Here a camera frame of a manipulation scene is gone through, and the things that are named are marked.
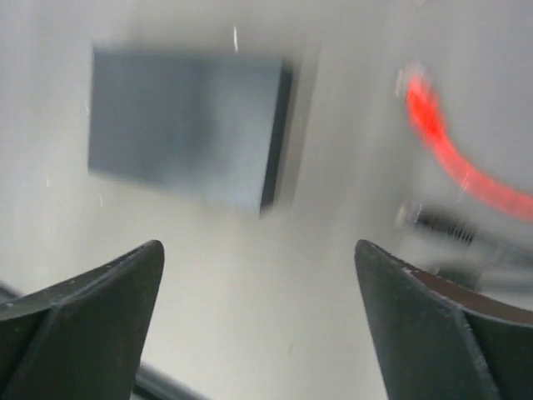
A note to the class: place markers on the black network switch box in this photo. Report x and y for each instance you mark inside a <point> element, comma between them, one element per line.
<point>211,125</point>

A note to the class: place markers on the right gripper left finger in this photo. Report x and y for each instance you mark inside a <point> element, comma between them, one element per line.
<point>82,338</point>

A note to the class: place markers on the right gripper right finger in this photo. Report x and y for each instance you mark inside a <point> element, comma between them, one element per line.
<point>437,340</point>

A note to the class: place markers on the black ethernet cable short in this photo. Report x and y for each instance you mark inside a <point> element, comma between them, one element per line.
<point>464,233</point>

